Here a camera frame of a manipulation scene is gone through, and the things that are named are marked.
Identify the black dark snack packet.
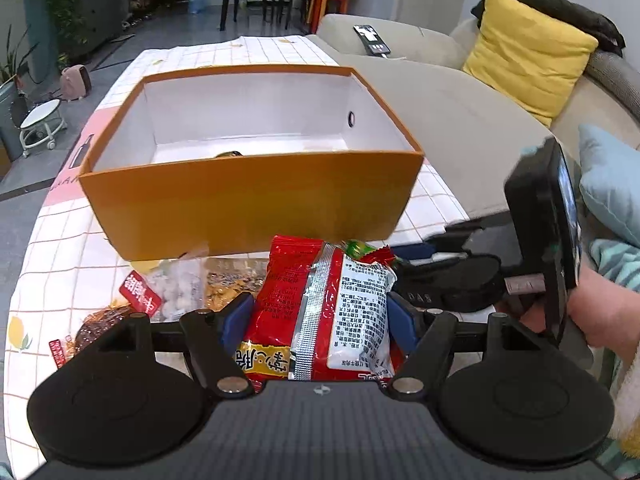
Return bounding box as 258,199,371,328
214,151,243,159

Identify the checkered pink white tablecloth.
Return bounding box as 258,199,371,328
0,34,471,480

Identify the black phone on gripper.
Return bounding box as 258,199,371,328
504,136,582,344

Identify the dark drawer cabinet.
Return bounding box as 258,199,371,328
74,0,124,56

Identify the person right hand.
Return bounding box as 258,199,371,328
519,264,640,371

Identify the red braised meat packet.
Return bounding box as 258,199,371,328
49,270,163,370

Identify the beige sofa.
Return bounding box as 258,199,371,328
310,14,639,217

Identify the pink small heater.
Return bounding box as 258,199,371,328
60,64,92,101

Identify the dark grey blanket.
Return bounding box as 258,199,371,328
470,0,627,58

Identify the green snack packet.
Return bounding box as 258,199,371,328
343,240,397,268

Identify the light blue cushion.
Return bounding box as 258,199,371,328
578,125,639,247

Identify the gold peanut packet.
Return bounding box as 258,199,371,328
203,258,268,312

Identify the green climbing plant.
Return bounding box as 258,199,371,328
42,0,90,64

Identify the red spicy strip bag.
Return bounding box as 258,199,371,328
235,235,404,390

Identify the orange stool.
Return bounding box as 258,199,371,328
306,0,349,34

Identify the grey plant pot bin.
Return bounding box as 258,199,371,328
0,79,23,162

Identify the white rolling stool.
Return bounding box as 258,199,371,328
20,99,67,158

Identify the orange cardboard box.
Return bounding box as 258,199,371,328
78,64,424,261

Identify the blue water jug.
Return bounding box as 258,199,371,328
188,0,206,14

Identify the clear white candy packet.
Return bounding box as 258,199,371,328
145,258,204,322

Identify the black smartphone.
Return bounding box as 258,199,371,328
354,25,390,58

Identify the yellow cushion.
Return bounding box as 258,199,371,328
462,0,598,127

